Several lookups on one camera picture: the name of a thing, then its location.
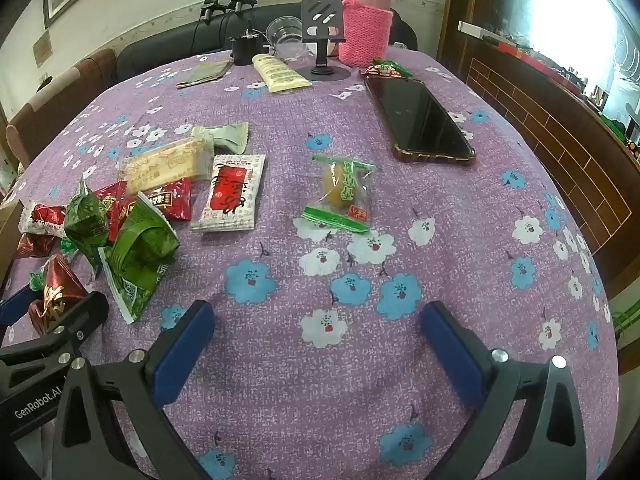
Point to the bright red snack packet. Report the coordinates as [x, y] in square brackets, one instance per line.
[115, 205]

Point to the cream biscuit packet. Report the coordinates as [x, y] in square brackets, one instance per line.
[160, 165]

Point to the green pyramid snack packet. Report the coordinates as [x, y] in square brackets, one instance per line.
[87, 220]

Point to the red packet with white ends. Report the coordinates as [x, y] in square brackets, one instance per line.
[45, 217]

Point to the white packet with red label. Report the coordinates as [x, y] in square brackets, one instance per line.
[230, 192]

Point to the pink knit-sleeved bottle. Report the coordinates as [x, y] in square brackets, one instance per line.
[365, 30]

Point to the purple floral tablecloth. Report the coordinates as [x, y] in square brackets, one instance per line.
[280, 260]

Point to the beige long wafer packet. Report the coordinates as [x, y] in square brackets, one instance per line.
[280, 75]

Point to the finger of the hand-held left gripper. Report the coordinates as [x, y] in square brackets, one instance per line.
[15, 305]
[75, 322]

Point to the flat packet by clip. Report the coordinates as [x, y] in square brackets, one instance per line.
[202, 75]

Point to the red gold pyramid packet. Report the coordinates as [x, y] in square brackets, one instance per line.
[57, 290]

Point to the pink box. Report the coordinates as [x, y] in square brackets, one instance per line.
[322, 15]

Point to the small wall plaque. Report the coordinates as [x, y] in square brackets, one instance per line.
[43, 49]

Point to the brown fabric sofa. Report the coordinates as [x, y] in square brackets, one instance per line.
[55, 105]

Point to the small green clear packet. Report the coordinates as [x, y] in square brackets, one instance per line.
[37, 280]

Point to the black smartphone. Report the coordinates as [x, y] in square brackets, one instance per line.
[420, 120]

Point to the clear green-trimmed yellow snack packet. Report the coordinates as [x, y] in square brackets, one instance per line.
[342, 190]

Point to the white flat box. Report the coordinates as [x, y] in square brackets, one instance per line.
[477, 30]

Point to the dark red snack packet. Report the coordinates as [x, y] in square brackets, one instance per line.
[167, 200]

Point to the pale green snack packet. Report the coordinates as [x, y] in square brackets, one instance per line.
[225, 137]

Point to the dark red foil packet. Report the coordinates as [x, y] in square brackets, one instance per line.
[35, 245]

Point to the wooden tv cabinet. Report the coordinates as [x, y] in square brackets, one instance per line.
[550, 135]

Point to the small black container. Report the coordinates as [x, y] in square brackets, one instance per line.
[244, 52]

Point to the large green white-edged packet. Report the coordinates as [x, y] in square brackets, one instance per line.
[140, 250]

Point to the black leather sofa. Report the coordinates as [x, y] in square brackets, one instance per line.
[165, 42]

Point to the cardboard box tray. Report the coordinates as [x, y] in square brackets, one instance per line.
[7, 240]

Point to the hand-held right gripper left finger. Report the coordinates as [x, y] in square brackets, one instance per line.
[182, 355]

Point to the black device on sofa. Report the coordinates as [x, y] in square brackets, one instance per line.
[241, 0]
[210, 7]

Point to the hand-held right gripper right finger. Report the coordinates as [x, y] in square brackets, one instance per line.
[452, 355]

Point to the red green wrapped candy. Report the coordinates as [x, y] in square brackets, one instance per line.
[387, 67]

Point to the clear plastic cup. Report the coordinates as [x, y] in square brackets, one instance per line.
[282, 30]

